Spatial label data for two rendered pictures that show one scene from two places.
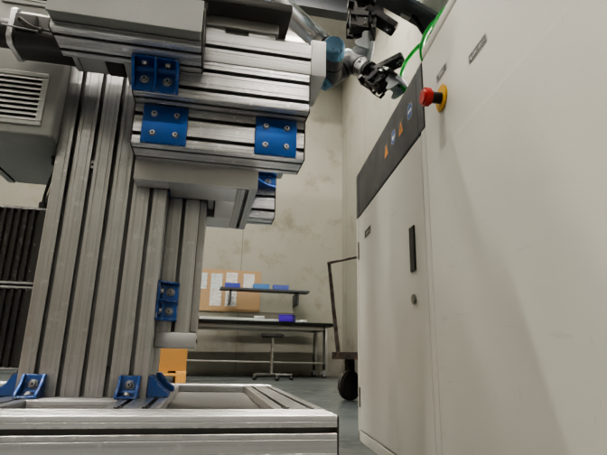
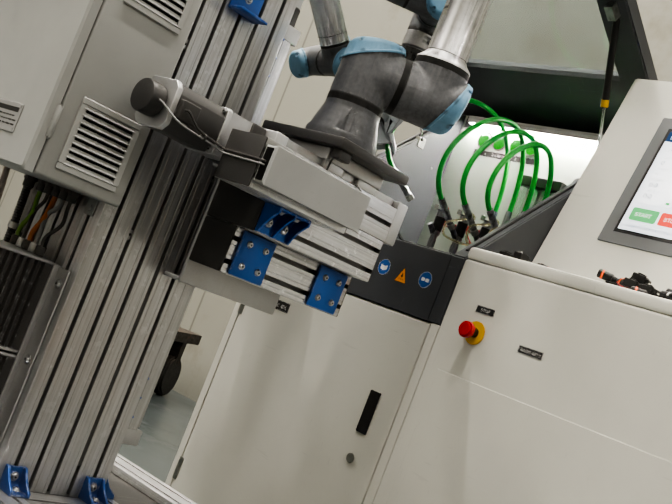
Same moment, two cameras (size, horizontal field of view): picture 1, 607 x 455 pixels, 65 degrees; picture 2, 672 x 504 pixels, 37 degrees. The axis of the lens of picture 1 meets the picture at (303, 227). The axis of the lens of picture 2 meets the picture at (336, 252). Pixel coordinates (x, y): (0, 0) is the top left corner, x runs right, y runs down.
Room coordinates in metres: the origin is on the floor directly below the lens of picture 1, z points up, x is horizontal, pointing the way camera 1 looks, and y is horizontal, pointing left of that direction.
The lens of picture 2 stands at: (-0.72, 1.33, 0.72)
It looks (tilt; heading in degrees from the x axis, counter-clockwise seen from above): 3 degrees up; 323
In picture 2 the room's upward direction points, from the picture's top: 21 degrees clockwise
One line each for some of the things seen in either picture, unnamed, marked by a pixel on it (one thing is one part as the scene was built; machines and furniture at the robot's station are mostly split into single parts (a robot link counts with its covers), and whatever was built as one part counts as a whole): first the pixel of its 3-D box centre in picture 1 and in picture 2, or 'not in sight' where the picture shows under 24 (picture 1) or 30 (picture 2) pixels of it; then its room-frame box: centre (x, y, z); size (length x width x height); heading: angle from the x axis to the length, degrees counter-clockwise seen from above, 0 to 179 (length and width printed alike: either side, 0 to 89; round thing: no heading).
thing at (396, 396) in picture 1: (387, 308); (286, 420); (1.26, -0.22, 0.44); 0.65 x 0.02 x 0.68; 5
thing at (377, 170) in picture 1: (388, 159); (354, 261); (1.26, -0.24, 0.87); 0.62 x 0.04 x 0.16; 5
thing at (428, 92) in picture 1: (432, 97); (469, 330); (0.80, -0.24, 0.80); 0.05 x 0.04 x 0.05; 5
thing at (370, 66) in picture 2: not in sight; (371, 73); (0.93, 0.16, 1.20); 0.13 x 0.12 x 0.14; 60
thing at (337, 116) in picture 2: not in sight; (346, 125); (0.93, 0.16, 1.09); 0.15 x 0.15 x 0.10
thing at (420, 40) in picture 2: not in sight; (418, 44); (1.25, -0.18, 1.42); 0.08 x 0.08 x 0.05
